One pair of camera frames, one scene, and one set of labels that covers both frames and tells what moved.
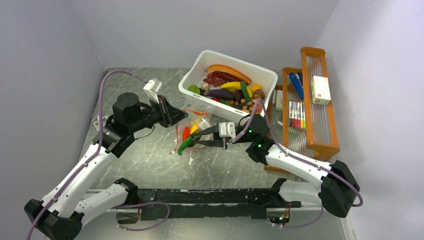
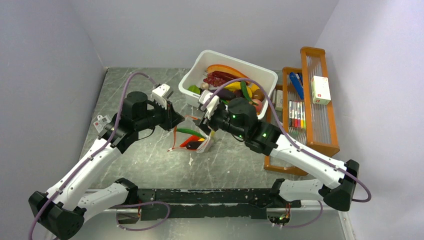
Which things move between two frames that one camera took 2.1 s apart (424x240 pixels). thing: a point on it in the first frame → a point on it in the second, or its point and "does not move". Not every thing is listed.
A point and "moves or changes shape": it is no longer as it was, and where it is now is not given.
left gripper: x=169 y=114 does not move
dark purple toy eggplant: x=222 y=93 does not move
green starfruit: x=194 y=88 does not move
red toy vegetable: x=186 y=132 → x=192 y=138
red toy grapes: x=214 y=81 does not move
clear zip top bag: x=198 y=119 moves or changes shape
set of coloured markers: x=297 y=114 does not move
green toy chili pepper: x=185 y=143 → x=190 y=132
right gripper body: x=244 y=138 → x=220 y=119
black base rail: x=211 y=203 does not move
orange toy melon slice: x=226 y=72 does not move
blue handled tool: x=297 y=78 does not move
